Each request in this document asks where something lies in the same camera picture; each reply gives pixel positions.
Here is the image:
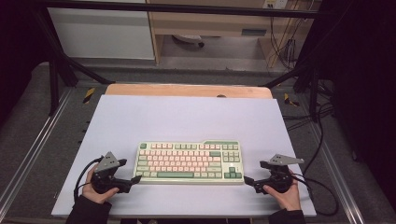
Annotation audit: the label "white cabinet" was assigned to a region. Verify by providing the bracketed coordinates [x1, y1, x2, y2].
[48, 7, 156, 61]

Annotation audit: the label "person's right hand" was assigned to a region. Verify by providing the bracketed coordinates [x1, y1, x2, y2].
[262, 169, 303, 212]

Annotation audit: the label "hanging cable bundle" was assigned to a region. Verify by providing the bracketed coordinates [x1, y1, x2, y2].
[269, 12, 301, 70]

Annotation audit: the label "office chair base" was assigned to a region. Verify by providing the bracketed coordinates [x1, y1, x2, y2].
[172, 34, 205, 49]

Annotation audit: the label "black floor cables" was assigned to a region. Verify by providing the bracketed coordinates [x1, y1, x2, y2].
[281, 78, 336, 175]

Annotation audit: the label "wooden table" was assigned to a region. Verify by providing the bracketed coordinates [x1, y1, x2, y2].
[105, 83, 274, 100]

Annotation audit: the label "light wooden desk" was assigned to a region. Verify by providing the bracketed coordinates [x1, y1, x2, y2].
[146, 0, 321, 68]

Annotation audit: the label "black metal frame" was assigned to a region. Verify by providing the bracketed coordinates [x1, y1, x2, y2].
[31, 0, 328, 122]

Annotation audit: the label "yellow black hazard tape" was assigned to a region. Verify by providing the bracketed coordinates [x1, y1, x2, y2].
[81, 87, 96, 105]
[283, 92, 301, 107]

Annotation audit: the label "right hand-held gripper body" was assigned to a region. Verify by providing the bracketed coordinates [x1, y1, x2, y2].
[260, 153, 305, 194]

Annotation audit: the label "aluminium rail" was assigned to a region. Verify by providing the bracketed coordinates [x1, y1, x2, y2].
[306, 122, 366, 224]
[0, 88, 75, 213]

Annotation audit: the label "dark curtain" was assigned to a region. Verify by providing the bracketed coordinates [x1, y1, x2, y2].
[320, 0, 396, 202]
[0, 0, 50, 125]

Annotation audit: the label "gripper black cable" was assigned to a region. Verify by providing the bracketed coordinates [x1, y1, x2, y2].
[73, 156, 105, 203]
[290, 172, 339, 217]

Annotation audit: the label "person's left hand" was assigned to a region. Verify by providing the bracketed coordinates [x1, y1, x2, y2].
[81, 163, 120, 205]

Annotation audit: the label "white power strip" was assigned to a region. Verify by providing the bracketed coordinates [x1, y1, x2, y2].
[262, 0, 290, 10]

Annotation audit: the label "green and cream keyboard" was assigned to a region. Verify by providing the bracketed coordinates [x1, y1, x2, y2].
[133, 139, 246, 186]

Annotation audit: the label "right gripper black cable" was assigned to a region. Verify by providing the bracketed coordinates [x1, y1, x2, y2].
[290, 172, 339, 217]

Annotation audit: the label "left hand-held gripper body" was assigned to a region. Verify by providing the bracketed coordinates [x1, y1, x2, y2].
[91, 151, 132, 195]

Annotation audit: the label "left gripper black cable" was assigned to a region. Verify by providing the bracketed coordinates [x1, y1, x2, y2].
[73, 156, 105, 203]

